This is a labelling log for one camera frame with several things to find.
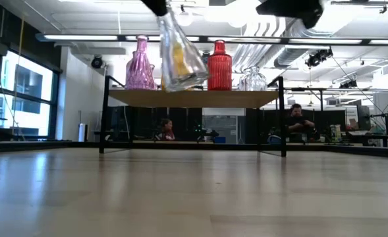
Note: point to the fluted pink flared-neck vase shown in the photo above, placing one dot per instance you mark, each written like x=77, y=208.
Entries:
x=140, y=72

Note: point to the slender clear glass vase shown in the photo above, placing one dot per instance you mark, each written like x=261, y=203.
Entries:
x=187, y=69

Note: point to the blue box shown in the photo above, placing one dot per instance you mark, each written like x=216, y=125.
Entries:
x=219, y=140

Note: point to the red glass bottle vase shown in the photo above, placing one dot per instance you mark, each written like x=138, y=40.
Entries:
x=219, y=72

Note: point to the large window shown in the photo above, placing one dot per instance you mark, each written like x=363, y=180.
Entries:
x=25, y=95

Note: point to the wooden shelf, black metal legs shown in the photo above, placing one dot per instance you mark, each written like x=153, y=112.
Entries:
x=193, y=98

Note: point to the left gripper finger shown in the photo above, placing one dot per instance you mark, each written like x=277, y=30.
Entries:
x=155, y=6

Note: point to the round black ceiling fixture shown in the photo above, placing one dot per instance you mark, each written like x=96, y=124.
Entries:
x=97, y=62

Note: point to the black overhead camera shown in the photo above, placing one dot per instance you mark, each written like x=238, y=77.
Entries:
x=319, y=57

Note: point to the small black background robot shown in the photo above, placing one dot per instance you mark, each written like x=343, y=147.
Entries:
x=207, y=133

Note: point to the dark background desk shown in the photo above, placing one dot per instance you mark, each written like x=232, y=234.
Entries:
x=368, y=135

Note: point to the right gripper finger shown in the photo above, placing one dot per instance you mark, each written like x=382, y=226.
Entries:
x=295, y=8

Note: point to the yellow embossed glass bottle vase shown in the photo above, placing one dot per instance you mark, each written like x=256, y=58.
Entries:
x=162, y=85

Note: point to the dark partition panels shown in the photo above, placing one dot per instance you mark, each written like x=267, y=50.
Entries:
x=147, y=121

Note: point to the white cylinder canister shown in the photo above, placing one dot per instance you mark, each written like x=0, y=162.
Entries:
x=81, y=132

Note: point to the silver ceiling ducts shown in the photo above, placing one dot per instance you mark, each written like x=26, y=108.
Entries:
x=259, y=49

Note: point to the person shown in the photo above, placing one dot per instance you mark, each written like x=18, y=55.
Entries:
x=166, y=131
x=297, y=123

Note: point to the green white container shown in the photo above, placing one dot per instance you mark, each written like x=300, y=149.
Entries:
x=335, y=133

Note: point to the grey board panel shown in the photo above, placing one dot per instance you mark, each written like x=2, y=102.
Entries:
x=223, y=126

